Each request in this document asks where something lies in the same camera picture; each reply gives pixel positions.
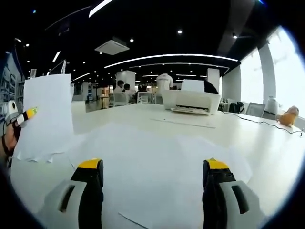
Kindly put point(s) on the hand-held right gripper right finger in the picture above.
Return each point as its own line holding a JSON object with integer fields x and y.
{"x": 214, "y": 188}

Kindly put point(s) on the white mesh office chair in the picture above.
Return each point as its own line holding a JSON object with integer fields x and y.
{"x": 255, "y": 109}
{"x": 121, "y": 99}
{"x": 146, "y": 97}

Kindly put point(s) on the person's left hand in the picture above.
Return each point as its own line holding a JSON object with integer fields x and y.
{"x": 12, "y": 138}

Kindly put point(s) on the white cylindrical appliance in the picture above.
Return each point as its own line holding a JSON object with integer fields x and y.
{"x": 272, "y": 106}

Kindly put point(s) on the black backpack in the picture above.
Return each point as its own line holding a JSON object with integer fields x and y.
{"x": 236, "y": 107}

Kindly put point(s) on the white table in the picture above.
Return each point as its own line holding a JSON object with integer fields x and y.
{"x": 119, "y": 114}

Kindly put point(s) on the orange plush toy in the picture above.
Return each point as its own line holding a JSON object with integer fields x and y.
{"x": 288, "y": 117}

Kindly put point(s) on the long curved ceiling light strip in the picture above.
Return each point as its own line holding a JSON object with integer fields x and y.
{"x": 100, "y": 7}
{"x": 171, "y": 56}

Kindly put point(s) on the white printer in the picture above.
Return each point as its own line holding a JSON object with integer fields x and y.
{"x": 190, "y": 97}

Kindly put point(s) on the ceiling air conditioner unit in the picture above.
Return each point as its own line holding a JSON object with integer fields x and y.
{"x": 112, "y": 47}

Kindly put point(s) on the small bright window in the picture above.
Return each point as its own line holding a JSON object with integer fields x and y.
{"x": 251, "y": 78}

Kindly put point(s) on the large bright window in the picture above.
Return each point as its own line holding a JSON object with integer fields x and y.
{"x": 288, "y": 76}

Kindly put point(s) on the small dark upright object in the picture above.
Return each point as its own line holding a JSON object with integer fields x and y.
{"x": 301, "y": 133}

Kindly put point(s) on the aligned bundle of printing papers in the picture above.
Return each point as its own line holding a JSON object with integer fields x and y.
{"x": 47, "y": 107}

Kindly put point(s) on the stack of printing papers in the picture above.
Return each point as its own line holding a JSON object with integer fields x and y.
{"x": 155, "y": 155}

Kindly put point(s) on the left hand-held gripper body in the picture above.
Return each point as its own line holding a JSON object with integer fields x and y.
{"x": 11, "y": 112}

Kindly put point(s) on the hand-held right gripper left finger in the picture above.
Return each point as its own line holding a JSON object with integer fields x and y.
{"x": 91, "y": 186}

